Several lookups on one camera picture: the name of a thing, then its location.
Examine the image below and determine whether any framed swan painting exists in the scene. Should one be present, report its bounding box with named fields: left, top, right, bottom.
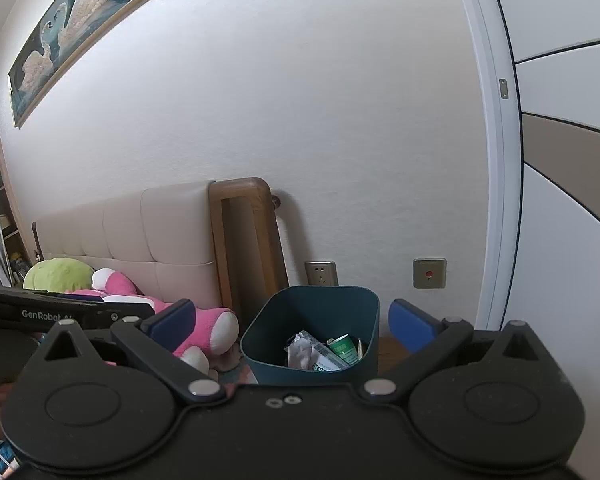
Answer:
left=7, top=0, right=187, bottom=128

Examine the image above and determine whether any beige padded wooden headboard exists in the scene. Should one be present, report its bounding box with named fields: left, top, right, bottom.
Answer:
left=31, top=177, right=290, bottom=321

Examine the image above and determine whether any teal plastic waste bin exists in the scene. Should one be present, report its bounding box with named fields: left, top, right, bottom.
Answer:
left=240, top=286, right=381, bottom=386

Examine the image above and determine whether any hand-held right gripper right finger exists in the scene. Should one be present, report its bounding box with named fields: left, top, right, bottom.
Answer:
left=357, top=298, right=548, bottom=406

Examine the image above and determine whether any pink plush bear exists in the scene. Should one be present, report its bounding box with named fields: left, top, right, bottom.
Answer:
left=65, top=268, right=240, bottom=371

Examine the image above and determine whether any white printed wrapper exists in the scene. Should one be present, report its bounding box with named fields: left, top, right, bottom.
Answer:
left=283, top=331, right=351, bottom=373

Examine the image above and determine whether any wooden nightstand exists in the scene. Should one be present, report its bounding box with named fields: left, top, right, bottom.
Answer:
left=376, top=337, right=411, bottom=376

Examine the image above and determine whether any green and white paper cup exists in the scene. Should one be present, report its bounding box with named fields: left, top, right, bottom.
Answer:
left=326, top=335, right=363, bottom=366

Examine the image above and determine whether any green plush toy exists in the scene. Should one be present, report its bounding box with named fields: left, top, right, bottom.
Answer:
left=22, top=257, right=96, bottom=292

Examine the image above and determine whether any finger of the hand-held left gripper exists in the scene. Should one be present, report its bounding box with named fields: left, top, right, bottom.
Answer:
left=30, top=287, right=108, bottom=306

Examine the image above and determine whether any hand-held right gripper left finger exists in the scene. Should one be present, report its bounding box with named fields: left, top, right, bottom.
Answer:
left=37, top=298, right=228, bottom=406

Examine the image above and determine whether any pink and blue printed bedsheet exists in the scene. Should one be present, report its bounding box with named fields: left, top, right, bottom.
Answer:
left=207, top=342, right=258, bottom=386

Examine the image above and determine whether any white and brown wardrobe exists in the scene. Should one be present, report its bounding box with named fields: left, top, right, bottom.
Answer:
left=450, top=0, right=600, bottom=331

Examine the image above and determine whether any wall switch with red dot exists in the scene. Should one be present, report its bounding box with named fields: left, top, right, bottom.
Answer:
left=413, top=258, right=447, bottom=290

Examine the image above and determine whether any grey wall socket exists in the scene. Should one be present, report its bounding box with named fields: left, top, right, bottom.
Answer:
left=305, top=260, right=338, bottom=288

